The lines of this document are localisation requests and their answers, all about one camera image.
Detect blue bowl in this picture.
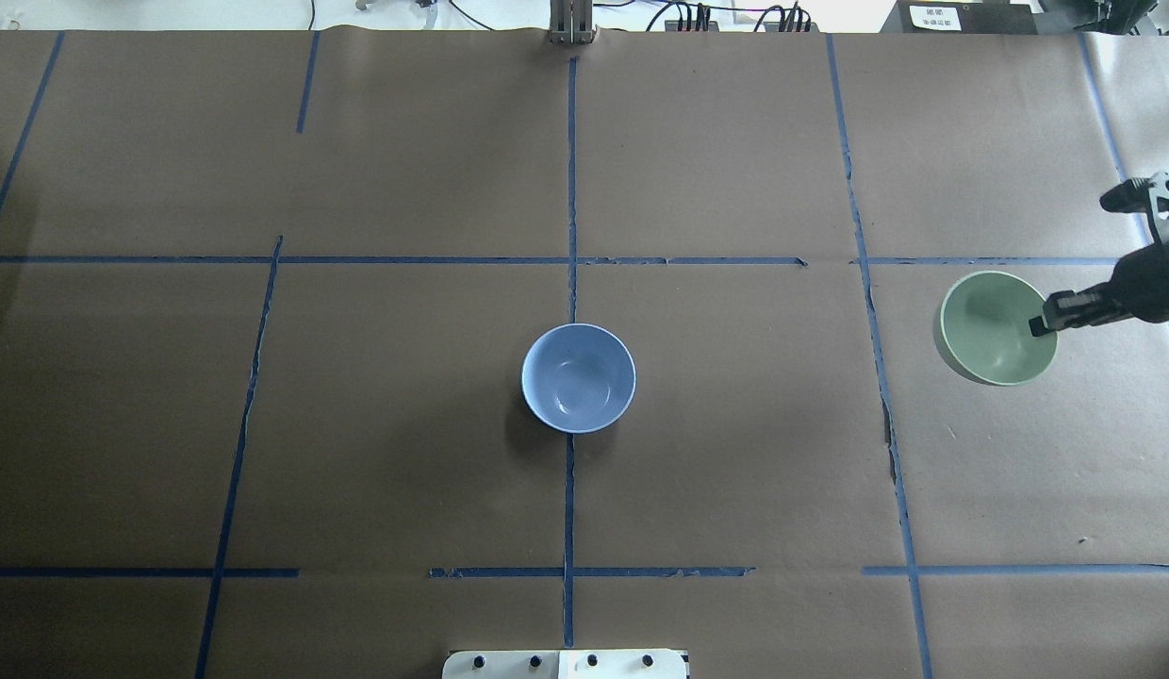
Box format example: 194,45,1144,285
519,323,639,435

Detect orange black cable connectors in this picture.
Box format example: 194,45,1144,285
646,1,819,34

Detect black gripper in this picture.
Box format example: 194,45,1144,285
1029,243,1169,337

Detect black power box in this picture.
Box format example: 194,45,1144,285
879,1,1038,35

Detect green bowl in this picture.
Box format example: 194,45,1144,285
931,271,1059,387

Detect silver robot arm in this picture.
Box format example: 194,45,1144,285
1029,241,1169,337

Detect aluminium frame post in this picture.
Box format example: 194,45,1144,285
549,0,597,46

